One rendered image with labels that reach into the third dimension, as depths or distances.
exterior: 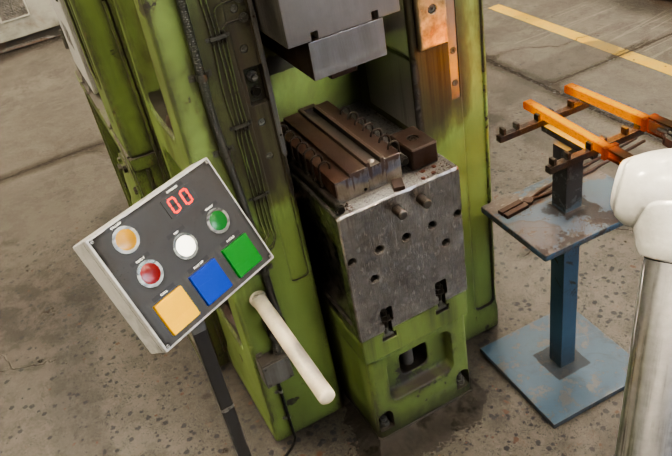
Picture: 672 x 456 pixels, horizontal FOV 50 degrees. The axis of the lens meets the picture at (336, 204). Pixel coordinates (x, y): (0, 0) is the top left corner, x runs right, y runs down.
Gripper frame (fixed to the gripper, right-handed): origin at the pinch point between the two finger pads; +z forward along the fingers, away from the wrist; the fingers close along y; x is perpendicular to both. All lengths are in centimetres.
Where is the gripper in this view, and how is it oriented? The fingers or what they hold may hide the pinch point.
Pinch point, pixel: (662, 127)
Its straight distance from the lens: 199.1
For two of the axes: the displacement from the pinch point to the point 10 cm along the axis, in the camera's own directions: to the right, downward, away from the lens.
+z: -4.0, -4.5, 8.0
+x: -1.6, -8.2, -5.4
